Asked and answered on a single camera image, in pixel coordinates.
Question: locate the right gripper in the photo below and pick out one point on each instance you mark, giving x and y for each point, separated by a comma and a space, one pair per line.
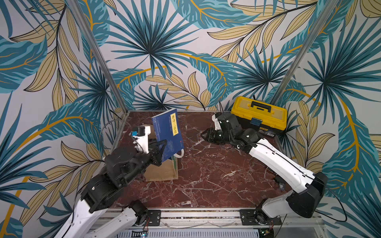
217, 136

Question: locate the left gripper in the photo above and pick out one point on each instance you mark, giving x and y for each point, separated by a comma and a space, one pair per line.
158, 160

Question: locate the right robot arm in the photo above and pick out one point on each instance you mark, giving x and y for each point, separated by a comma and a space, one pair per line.
307, 187

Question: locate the green burlap Christmas bag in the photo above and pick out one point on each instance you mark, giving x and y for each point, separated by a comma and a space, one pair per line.
168, 170

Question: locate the yellow black toolbox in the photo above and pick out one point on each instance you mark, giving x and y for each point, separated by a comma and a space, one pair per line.
265, 118

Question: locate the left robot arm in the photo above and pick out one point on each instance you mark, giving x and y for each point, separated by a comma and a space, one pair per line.
96, 198

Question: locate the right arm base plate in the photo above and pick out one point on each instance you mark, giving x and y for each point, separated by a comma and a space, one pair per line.
251, 217

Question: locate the small black gold connector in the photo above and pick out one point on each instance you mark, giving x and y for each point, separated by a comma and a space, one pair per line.
280, 181

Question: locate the blue book stack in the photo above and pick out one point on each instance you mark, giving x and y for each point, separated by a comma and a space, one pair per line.
166, 127

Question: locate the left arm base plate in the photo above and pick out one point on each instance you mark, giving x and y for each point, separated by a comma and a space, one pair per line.
150, 218

